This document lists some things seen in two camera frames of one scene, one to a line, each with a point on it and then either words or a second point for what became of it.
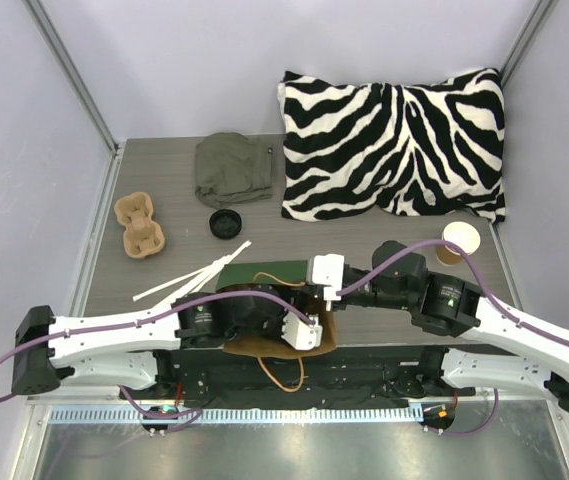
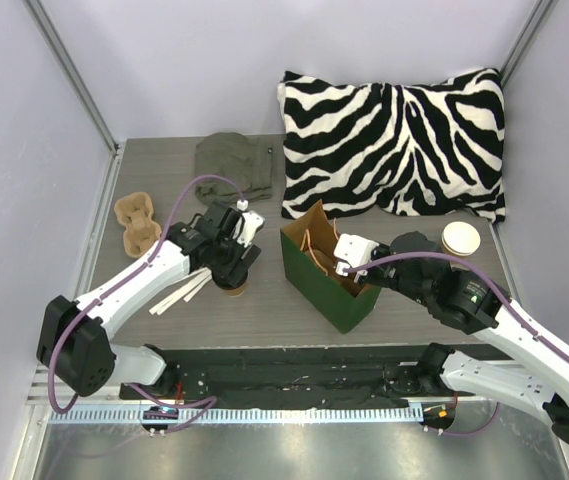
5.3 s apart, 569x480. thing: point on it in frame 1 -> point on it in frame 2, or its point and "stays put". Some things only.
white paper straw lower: [191, 286] stays put
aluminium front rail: [67, 414] stays put
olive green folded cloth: [231, 169] stays put
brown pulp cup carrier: [143, 236] stays put
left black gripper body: [274, 325] -> [240, 263]
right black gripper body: [350, 292] -> [381, 276]
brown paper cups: [462, 233] stays put
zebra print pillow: [413, 150] stays put
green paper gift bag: [277, 273] -> [307, 245]
